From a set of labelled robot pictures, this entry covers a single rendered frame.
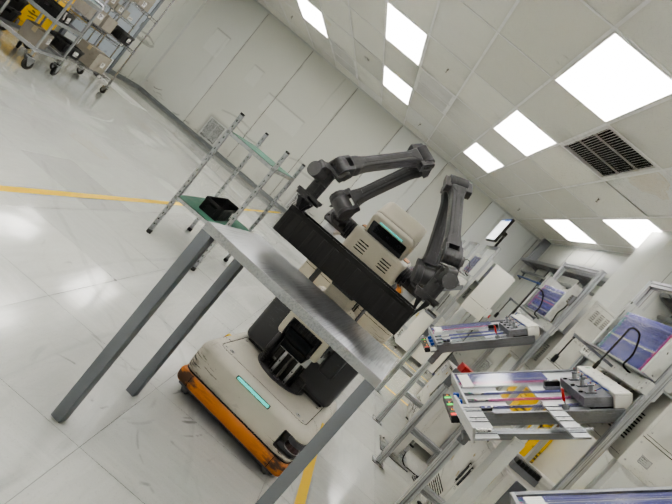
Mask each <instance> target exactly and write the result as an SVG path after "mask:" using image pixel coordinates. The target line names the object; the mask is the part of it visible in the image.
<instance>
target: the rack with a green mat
mask: <svg viewBox="0 0 672 504"><path fill-rule="evenodd" d="M244 116H245V115H244V114H243V113H242V112H241V113H240V114H239V116H238V117H237V118H236V119H235V121H234V122H233V123H232V124H231V125H230V127H229V128H228V129H227V130H226V132H225V133H224V134H223V135H222V137H221V138H220V139H219V140H218V142H217V143H216V144H215V145H214V147H213V148H212V149H211V150H210V152H209V153H208V154H207V155H206V157H205V158H204V159H203V160H202V162H201V163H200V164H199V165H198V167H197V168H196V169H195V170H194V172H193V173H192V174H191V175H190V177H189V178H188V179H187V180H186V182H185V183H184V184H183V185H182V187H181V188H180V189H179V190H178V192H177V193H176V194H175V195H174V196H173V198H172V199H171V200H170V202H169V203H168V204H167V205H166V207H165V208H164V209H163V210H162V211H161V213H160V214H159V215H158V216H157V218H156V219H155V220H154V221H153V223H152V224H151V225H150V226H149V227H148V228H147V230H146V232H147V233H149V234H151V233H152V231H153V230H154V228H155V227H156V226H157V225H158V223H159V222H160V221H161V220H162V218H163V217H164V216H165V215H166V213H167V212H168V211H169V210H170V209H171V207H172V206H173V205H174V204H175V202H176V201H178V202H180V203H181V204H182V205H183V206H184V207H185V208H187V209H188V210H189V211H190V212H191V213H192V214H194V215H195V216H196V217H197V218H196V219H195V220H194V221H193V223H192V224H191V225H190V226H189V227H188V228H187V230H188V231H190V232H191V231H192V230H193V228H194V227H195V225H196V224H197V223H198V222H199V220H201V221H202V222H203V223H204V224H206V223H207V222H208V221H210V222H214V223H218V224H222V225H226V226H230V227H234V228H237V229H241V230H245V231H249V232H252V231H253V229H254V228H255V227H256V226H257V225H258V223H259V222H260V221H261V220H262V218H263V217H264V216H265V215H266V214H267V212H268V211H269V210H270V209H271V208H272V206H273V205H274V204H275V203H276V201H277V200H278V199H279V198H280V197H281V195H282V194H283V193H284V192H285V191H286V189H287V188H288V187H289V186H290V185H291V183H292V182H293V181H294V180H295V178H296V177H297V176H298V175H299V174H300V172H301V171H302V170H303V169H304V168H305V166H306V165H304V164H302V165H301V166H300V167H299V169H298V170H297V171H296V172H295V174H294V175H293V176H291V175H289V174H288V173H287V172H286V171H285V170H284V169H282V168H281V167H280V165H281V164H282V163H283V162H284V161H285V159H286V158H287V157H288V156H289V154H290V153H289V152H288V151H286V152H285V153H284V154H283V155H282V156H281V158H280V159H279V160H278V161H277V163H275V162H274V161H273V160H272V159H271V158H269V157H268V156H267V155H266V154H265V153H263V152H262V151H261V150H260V149H259V147H260V145H261V144H262V143H263V142H264V140H265V139H266V138H267V137H268V135H269V134H268V133H267V132H266V133H265V134H264V135H263V136H262V137H261V139H260V140H259V141H258V142H257V144H256V145H253V144H252V143H250V142H249V141H247V140H245V139H244V138H242V137H241V136H239V135H237V134H236V133H234V132H233V130H234V129H235V128H236V126H237V125H238V124H239V123H240V121H241V120H242V119H243V118H244ZM229 135H230V136H231V137H232V138H233V139H234V140H236V141H237V142H238V143H239V144H240V145H241V146H243V147H244V148H245V149H246V150H247V151H249V154H248V155H247V156H246V157H245V158H244V160H243V161H242V162H241V163H240V165H239V166H238V167H237V168H236V170H235V171H234V172H233V173H232V174H231V176H230V177H229V178H228V179H227V181H226V182H225V183H224V184H223V186H222V187H221V188H220V189H219V191H218V192H217V193H216V194H215V195H214V197H219V196H220V195H221V193H222V192H223V191H224V190H225V188H226V187H227V186H228V185H229V183H230V182H231V181H232V180H233V179H234V177H235V176H236V175H237V174H238V172H239V171H240V170H241V169H242V167H243V166H244V165H245V164H246V163H247V161H248V160H249V159H250V158H251V156H252V155H253V156H254V157H256V158H257V159H258V160H259V161H260V162H261V163H263V164H264V165H265V166H266V167H267V168H269V169H270V171H269V172H268V174H267V175H266V176H265V177H264V178H263V180H262V181H261V182H260V183H259V185H258V186H257V187H256V188H255V189H254V191H253V192H252V193H251V194H250V196H249V197H248V198H247V199H246V200H245V202H244V203H243V204H242V205H241V207H240V208H239V209H238V210H237V211H236V213H235V214H234V215H233V216H232V218H231V219H230V220H229V221H214V220H213V219H212V218H210V217H209V216H208V215H207V214H206V213H205V212H203V211H202V210H201V209H200V208H199V206H200V205H201V203H202V202H203V201H204V200H205V198H201V197H194V196H186V195H182V194H183V192H184V191H185V190H186V189H187V187H188V186H189V185H190V184H191V182H192V181H193V180H194V179H195V177H196V176H197V175H198V174H199V172H200V171H201V170H202V169H203V167H204V166H205V165H206V164H207V162H208V161H209V160H210V159H211V158H212V156H213V155H214V154H215V153H216V151H217V150H218V149H219V148H220V146H221V145H222V144H223V143H224V141H225V140H226V139H227V138H228V136H229ZM274 173H275V174H277V175H279V176H282V177H284V178H286V179H288V180H289V181H288V182H287V183H286V184H285V186H284V187H283V188H282V189H281V191H280V192H279V193H278V194H277V195H276V197H275V198H274V199H273V200H272V201H271V203H270V204H269V205H268V206H267V208H266V209H265V210H264V211H263V212H262V214H261V215H260V216H259V217H258V218H257V220H256V221H255V222H254V223H253V225H252V226H251V227H250V228H249V229H248V228H246V227H245V226H244V225H243V224H242V223H240V222H239V221H238V220H237V218H238V217H239V215H240V214H241V213H242V212H243V211H244V209H245V208H246V207H247V206H248V204H249V203H250V202H251V201H252V200H253V198H254V197H255V196H256V195H257V194H258V192H259V191H260V190H261V189H262V187H263V186H264V185H265V184H266V183H267V181H268V180H269V179H270V178H271V176H272V175H273V174H274ZM216 244H217V242H216V241H215V240H214V241H213V242H212V243H211V245H210V246H209V247H208V248H207V250H206V251H205V252H204V253H203V254H202V256H201V257H200V258H199V259H198V260H197V262H196V263H195V264H194V265H193V267H192V268H191V269H190V270H192V271H195V270H196V269H197V267H198V265H199V264H200V263H201V262H202V261H203V259H204V258H205V257H206V256H207V255H208V253H209V252H210V251H211V250H212V248H213V247H214V246H215V245H216Z"/></svg>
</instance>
